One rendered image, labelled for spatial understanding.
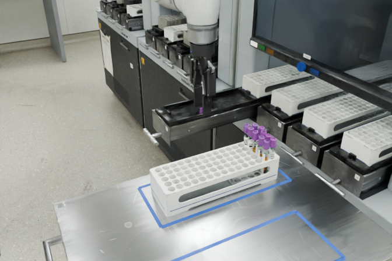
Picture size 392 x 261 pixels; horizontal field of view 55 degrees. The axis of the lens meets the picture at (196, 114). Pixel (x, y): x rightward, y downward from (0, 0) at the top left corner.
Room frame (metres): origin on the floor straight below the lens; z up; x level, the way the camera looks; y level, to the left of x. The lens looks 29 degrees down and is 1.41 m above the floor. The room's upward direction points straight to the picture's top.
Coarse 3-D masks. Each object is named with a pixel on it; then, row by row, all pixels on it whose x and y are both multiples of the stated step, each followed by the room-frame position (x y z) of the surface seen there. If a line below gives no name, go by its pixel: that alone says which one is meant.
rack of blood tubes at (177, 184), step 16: (240, 144) 0.79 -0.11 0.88; (192, 160) 0.73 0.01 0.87; (208, 160) 0.72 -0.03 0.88; (224, 160) 0.73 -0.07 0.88; (240, 160) 0.73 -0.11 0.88; (256, 160) 0.73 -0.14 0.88; (272, 160) 0.72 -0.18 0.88; (160, 176) 0.68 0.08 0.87; (176, 176) 0.66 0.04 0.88; (192, 176) 0.67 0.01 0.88; (208, 176) 0.67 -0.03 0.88; (224, 176) 0.66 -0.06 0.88; (240, 176) 0.71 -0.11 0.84; (256, 176) 0.71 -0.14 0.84; (160, 192) 0.62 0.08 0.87; (176, 192) 0.61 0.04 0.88; (192, 192) 0.67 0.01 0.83; (208, 192) 0.67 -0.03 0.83; (176, 208) 0.61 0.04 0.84
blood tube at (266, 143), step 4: (264, 140) 0.72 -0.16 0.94; (268, 140) 0.72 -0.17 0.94; (264, 144) 0.72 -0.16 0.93; (268, 144) 0.72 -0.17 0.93; (264, 148) 0.72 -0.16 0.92; (268, 148) 0.72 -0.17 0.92; (264, 152) 0.72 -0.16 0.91; (264, 156) 0.72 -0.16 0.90; (264, 160) 0.72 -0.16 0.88; (264, 168) 0.72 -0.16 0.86; (264, 172) 0.72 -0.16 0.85
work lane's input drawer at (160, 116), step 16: (224, 96) 1.22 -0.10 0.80; (240, 96) 1.22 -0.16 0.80; (160, 112) 1.07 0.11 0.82; (176, 112) 1.10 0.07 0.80; (192, 112) 1.10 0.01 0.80; (224, 112) 1.10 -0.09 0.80; (240, 112) 1.13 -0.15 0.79; (256, 112) 1.16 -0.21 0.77; (160, 128) 1.06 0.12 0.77; (176, 128) 1.01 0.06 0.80; (192, 128) 1.04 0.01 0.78; (208, 128) 1.06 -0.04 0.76
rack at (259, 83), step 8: (256, 72) 1.30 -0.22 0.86; (264, 72) 1.31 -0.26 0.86; (272, 72) 1.30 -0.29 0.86; (280, 72) 1.30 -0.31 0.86; (288, 72) 1.30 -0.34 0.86; (296, 72) 1.30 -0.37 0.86; (304, 72) 1.31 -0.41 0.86; (248, 80) 1.23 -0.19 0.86; (256, 80) 1.23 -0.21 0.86; (264, 80) 1.22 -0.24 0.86; (272, 80) 1.24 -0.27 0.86; (280, 80) 1.23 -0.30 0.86; (288, 80) 1.25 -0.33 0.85; (296, 80) 1.32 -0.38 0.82; (304, 80) 1.31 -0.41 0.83; (248, 88) 1.23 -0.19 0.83; (256, 88) 1.19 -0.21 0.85; (264, 88) 1.19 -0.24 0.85; (272, 88) 1.28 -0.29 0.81; (256, 96) 1.19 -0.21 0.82
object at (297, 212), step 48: (96, 192) 0.68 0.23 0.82; (144, 192) 0.68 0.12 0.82; (240, 192) 0.68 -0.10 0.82; (288, 192) 0.68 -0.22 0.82; (336, 192) 0.68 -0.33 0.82; (48, 240) 0.57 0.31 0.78; (96, 240) 0.54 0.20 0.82; (144, 240) 0.54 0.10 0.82; (192, 240) 0.54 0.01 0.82; (240, 240) 0.54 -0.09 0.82; (288, 240) 0.54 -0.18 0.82; (336, 240) 0.54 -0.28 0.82; (384, 240) 0.54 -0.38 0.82
